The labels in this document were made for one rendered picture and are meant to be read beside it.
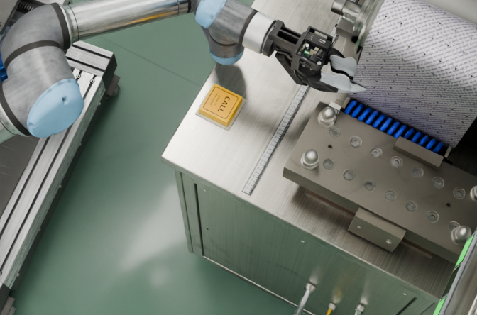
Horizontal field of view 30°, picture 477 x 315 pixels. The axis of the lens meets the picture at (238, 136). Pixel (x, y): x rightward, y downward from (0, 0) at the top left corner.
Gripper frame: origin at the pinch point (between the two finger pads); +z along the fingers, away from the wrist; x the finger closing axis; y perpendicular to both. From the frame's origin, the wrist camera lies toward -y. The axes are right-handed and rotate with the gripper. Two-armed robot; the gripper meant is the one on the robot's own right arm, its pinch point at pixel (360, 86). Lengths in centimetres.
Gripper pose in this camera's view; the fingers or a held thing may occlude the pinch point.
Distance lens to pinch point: 175.6
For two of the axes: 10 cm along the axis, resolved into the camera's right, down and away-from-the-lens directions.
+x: 4.7, -8.2, 3.2
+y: 0.1, -3.6, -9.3
